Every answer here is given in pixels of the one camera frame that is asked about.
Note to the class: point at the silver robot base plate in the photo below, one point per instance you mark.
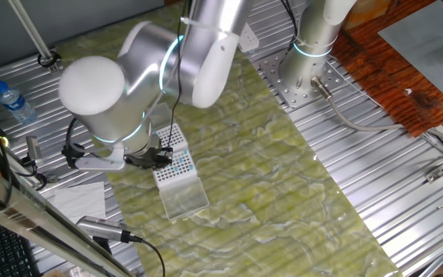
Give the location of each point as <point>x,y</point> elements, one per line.
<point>288,94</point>

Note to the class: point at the black camera clamp mount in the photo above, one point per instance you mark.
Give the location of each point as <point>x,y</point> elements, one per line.
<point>37,175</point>

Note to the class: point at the grey pad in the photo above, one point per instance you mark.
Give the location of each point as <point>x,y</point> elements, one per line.
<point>417,38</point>

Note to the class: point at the aluminium pole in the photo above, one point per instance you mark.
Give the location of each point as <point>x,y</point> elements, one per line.
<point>33,32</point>

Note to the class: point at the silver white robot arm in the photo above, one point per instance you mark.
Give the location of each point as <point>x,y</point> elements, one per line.
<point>90,84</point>

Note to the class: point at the green marble pattern mat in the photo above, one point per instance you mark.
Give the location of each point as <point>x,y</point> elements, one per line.
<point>244,173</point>

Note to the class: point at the reddish brown board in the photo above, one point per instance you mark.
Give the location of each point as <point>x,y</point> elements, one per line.
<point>379,96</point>

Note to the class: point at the white paper sheet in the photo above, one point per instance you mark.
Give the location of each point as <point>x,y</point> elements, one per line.
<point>79,202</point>

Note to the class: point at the clear water bottle blue cap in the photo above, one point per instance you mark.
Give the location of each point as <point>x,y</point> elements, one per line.
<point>15,104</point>

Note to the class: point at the white power strip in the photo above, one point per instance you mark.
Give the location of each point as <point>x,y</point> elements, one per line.
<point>249,40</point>

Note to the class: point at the far white pipette tip box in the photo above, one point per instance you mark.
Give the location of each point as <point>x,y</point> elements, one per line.
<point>177,181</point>

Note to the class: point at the aluminium frame bar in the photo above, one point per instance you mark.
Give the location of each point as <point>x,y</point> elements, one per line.
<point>14,207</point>

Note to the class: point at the silver camera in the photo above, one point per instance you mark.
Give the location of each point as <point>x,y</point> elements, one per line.
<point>98,227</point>

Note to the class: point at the grey camera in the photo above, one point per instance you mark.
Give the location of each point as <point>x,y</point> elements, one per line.
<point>34,150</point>

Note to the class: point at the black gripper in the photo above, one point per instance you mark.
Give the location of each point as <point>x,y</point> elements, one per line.
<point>144,157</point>

